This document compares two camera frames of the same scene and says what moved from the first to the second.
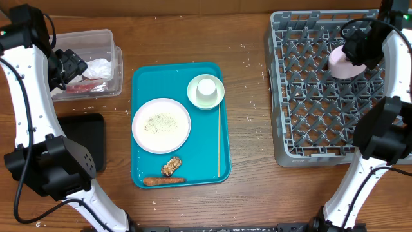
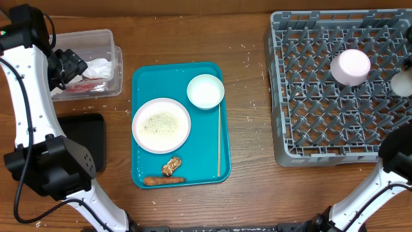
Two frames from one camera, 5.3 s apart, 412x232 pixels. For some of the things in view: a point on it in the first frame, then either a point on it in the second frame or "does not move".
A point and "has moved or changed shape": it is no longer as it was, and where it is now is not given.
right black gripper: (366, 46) -> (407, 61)
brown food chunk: (173, 164) does not move
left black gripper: (74, 64) does not move
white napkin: (98, 68) does not move
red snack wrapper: (87, 87) does not move
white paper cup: (206, 89) has moved or changed shape
